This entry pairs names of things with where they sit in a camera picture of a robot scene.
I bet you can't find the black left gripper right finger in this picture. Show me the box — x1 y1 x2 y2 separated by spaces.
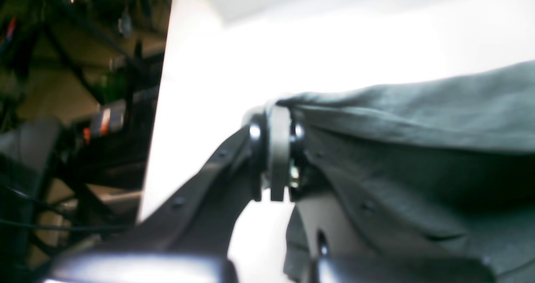
267 106 496 283

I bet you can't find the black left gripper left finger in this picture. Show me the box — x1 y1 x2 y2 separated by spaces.
45 110 268 283

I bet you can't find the grey t-shirt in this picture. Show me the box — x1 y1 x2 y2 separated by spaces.
278 61 534 283

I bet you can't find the black metal frame shelf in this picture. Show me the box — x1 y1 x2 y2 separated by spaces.
1 0 172 283

